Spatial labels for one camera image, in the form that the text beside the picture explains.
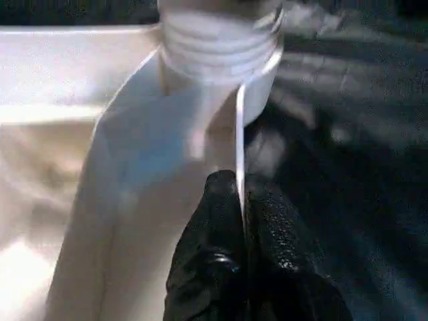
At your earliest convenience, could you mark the white plastic table leg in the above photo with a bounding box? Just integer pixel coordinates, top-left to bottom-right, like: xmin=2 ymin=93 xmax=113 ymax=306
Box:
xmin=156 ymin=0 xmax=286 ymax=85

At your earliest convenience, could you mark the black mat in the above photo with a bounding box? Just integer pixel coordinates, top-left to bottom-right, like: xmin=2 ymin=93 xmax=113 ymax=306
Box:
xmin=242 ymin=0 xmax=428 ymax=321

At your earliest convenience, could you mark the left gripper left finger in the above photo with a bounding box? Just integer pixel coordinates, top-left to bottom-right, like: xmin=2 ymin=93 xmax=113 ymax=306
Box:
xmin=163 ymin=169 xmax=249 ymax=321

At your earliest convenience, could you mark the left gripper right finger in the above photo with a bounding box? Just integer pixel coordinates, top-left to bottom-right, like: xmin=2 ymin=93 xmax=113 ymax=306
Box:
xmin=245 ymin=185 xmax=354 ymax=321

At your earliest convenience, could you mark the white plastic table top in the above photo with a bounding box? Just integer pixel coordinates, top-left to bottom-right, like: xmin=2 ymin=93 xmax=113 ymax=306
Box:
xmin=0 ymin=25 xmax=285 ymax=321

